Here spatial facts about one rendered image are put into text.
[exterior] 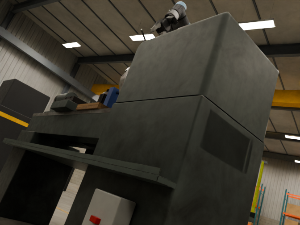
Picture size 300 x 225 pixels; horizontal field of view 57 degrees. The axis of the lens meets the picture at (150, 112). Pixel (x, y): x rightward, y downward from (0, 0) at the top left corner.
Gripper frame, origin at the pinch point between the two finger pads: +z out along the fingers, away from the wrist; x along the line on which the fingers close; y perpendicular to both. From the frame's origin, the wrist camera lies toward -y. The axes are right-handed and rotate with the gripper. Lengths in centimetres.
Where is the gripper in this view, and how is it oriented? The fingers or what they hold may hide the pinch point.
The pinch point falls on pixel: (155, 35)
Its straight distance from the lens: 170.3
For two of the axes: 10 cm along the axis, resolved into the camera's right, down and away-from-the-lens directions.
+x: -5.5, -7.1, -4.3
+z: -5.4, 7.0, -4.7
